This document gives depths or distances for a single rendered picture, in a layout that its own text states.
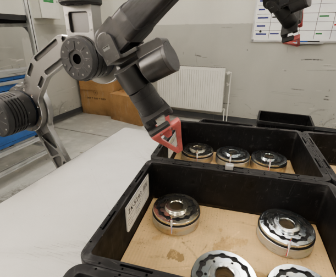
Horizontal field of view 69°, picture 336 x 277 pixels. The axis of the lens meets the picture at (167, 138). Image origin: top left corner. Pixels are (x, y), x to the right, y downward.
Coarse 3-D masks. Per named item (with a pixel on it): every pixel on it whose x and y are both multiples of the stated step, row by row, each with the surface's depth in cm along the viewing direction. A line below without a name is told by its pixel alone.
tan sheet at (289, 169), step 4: (180, 152) 85; (176, 156) 82; (180, 156) 82; (212, 160) 79; (288, 160) 79; (288, 164) 77; (252, 168) 75; (288, 168) 75; (292, 168) 75; (284, 172) 73; (288, 172) 73; (292, 172) 73
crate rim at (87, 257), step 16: (160, 160) 58; (256, 176) 52; (272, 176) 52; (128, 192) 47; (112, 208) 42; (96, 240) 36; (96, 256) 33; (128, 272) 31; (144, 272) 31; (160, 272) 31
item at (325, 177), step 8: (184, 120) 85; (240, 128) 80; (248, 128) 79; (256, 128) 78; (264, 128) 78; (272, 128) 78; (304, 136) 72; (160, 144) 67; (304, 144) 67; (312, 152) 62; (168, 160) 58; (176, 160) 58; (184, 160) 58; (312, 160) 59; (224, 168) 55; (240, 168) 55; (248, 168) 55; (320, 168) 55; (288, 176) 52; (296, 176) 52; (304, 176) 52; (312, 176) 52; (328, 176) 52
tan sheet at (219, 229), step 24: (144, 216) 55; (216, 216) 55; (240, 216) 55; (144, 240) 49; (168, 240) 49; (192, 240) 49; (216, 240) 49; (240, 240) 49; (144, 264) 44; (168, 264) 44; (192, 264) 44; (264, 264) 44; (312, 264) 44
